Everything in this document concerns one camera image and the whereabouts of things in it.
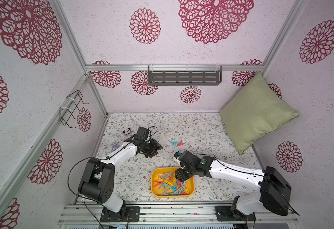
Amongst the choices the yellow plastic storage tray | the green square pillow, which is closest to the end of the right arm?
the yellow plastic storage tray

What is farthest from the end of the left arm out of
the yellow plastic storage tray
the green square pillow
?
the green square pillow

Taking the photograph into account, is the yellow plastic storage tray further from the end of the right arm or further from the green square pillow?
the green square pillow

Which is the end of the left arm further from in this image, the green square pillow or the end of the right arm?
the green square pillow

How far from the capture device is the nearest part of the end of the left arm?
0.66 meters

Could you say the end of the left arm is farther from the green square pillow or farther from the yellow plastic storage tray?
the green square pillow
